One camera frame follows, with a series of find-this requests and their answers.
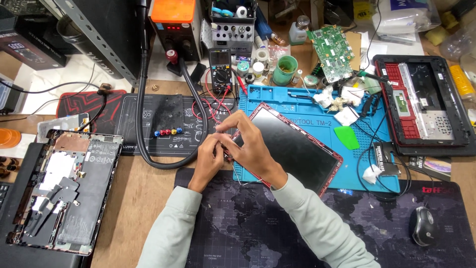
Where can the grey tool holder rack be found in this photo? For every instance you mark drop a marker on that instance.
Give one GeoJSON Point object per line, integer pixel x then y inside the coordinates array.
{"type": "Point", "coordinates": [233, 31]}

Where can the clear plastic bottle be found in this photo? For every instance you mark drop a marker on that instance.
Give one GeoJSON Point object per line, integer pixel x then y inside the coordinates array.
{"type": "Point", "coordinates": [459, 43]}

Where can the person's right fingers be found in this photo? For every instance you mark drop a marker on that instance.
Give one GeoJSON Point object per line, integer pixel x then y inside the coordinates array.
{"type": "Point", "coordinates": [234, 124]}

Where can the grey perforated metal bar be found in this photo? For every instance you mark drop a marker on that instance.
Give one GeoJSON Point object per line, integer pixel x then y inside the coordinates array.
{"type": "Point", "coordinates": [93, 33]}

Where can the yellow sponge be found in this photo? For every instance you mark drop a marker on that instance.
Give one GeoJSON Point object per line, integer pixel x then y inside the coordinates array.
{"type": "Point", "coordinates": [437, 36]}

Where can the red black laptop palmrest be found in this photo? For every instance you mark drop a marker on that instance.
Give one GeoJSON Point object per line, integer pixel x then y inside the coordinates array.
{"type": "Point", "coordinates": [420, 100]}

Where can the white phone panel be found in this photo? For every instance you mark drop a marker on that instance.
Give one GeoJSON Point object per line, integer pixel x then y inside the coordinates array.
{"type": "Point", "coordinates": [55, 124]}

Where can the black digital multimeter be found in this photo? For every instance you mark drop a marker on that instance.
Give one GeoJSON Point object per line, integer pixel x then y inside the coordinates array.
{"type": "Point", "coordinates": [220, 70]}

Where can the small brass screw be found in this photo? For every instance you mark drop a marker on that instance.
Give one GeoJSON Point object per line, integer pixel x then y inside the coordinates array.
{"type": "Point", "coordinates": [155, 88]}

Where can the person's left hand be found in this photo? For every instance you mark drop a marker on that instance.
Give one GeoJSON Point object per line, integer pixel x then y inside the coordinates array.
{"type": "Point", "coordinates": [206, 163]}

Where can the small white dropper bottle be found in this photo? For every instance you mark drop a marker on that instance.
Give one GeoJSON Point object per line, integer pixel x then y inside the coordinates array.
{"type": "Point", "coordinates": [296, 77]}

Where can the black scorched metal plate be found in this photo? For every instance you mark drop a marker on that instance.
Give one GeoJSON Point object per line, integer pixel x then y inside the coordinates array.
{"type": "Point", "coordinates": [169, 111]}

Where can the white liquid dispenser bottle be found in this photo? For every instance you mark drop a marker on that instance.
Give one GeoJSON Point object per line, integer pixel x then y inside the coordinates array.
{"type": "Point", "coordinates": [298, 33]}

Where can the person's left fingers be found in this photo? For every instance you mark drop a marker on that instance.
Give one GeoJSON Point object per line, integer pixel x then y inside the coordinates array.
{"type": "Point", "coordinates": [219, 147]}

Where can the green laptop circuit board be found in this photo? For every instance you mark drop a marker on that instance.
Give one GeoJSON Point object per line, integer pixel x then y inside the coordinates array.
{"type": "Point", "coordinates": [331, 52]}

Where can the black silver computer mouse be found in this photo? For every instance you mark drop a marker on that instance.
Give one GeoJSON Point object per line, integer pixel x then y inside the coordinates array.
{"type": "Point", "coordinates": [423, 226]}

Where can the black tweezers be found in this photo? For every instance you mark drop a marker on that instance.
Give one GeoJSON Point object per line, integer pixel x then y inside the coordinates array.
{"type": "Point", "coordinates": [302, 96]}

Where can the black keyboard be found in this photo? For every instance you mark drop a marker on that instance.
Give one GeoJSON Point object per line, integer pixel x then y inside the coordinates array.
{"type": "Point", "coordinates": [3, 195]}

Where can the red multimeter test lead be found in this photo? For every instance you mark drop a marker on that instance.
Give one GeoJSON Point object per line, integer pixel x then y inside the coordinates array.
{"type": "Point", "coordinates": [242, 86]}

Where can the opened laptop base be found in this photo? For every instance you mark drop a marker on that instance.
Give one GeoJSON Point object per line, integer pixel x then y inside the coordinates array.
{"type": "Point", "coordinates": [70, 193]}

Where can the orange plastic lid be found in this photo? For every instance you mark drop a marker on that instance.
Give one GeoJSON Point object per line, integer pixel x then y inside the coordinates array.
{"type": "Point", "coordinates": [9, 137]}

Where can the black multimeter carton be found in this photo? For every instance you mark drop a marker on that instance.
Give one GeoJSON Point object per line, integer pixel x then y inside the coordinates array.
{"type": "Point", "coordinates": [28, 46]}

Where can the white crumpled tissue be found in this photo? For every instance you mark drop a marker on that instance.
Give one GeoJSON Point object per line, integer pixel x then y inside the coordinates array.
{"type": "Point", "coordinates": [346, 116]}
{"type": "Point", "coordinates": [352, 95]}
{"type": "Point", "coordinates": [372, 174]}
{"type": "Point", "coordinates": [322, 97]}

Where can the black printed work mat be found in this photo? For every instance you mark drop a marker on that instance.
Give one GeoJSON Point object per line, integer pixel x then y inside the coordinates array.
{"type": "Point", "coordinates": [137, 126]}

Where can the green plastic cup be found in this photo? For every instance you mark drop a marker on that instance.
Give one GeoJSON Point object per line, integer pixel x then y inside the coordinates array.
{"type": "Point", "coordinates": [284, 72]}

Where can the black screen protector package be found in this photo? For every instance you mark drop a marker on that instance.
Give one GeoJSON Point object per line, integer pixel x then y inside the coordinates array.
{"type": "Point", "coordinates": [386, 158]}

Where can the black metal tumbler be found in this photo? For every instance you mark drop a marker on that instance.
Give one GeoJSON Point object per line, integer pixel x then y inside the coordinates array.
{"type": "Point", "coordinates": [85, 48]}

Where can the white tape roll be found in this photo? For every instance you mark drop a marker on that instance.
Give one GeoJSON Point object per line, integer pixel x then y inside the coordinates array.
{"type": "Point", "coordinates": [262, 54]}

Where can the dark world map desk mat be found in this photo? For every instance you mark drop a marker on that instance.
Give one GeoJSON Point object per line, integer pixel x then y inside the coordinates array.
{"type": "Point", "coordinates": [238, 230]}

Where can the red black mouse pad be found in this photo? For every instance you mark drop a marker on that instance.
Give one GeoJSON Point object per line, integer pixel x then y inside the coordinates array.
{"type": "Point", "coordinates": [80, 104]}

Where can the dark phone accessory box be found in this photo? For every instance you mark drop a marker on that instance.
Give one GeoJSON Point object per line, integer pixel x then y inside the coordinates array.
{"type": "Point", "coordinates": [431, 168]}

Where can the red framed laptop screen panel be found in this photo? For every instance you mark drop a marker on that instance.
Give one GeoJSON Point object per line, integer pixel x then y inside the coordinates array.
{"type": "Point", "coordinates": [293, 149]}

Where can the green plastic pry tool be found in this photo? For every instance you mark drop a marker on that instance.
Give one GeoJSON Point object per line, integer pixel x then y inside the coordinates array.
{"type": "Point", "coordinates": [347, 137]}

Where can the blue silicone repair mat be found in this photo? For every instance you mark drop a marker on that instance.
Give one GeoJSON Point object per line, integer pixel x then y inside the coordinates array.
{"type": "Point", "coordinates": [316, 115]}

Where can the person's right hand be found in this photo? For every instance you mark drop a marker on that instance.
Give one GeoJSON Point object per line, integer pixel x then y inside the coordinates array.
{"type": "Point", "coordinates": [253, 149]}

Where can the small white jar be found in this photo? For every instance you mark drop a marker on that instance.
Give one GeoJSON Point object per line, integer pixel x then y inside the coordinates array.
{"type": "Point", "coordinates": [258, 70]}

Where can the clear bag of white wipes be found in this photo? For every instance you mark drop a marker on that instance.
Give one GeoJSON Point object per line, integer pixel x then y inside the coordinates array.
{"type": "Point", "coordinates": [405, 16]}

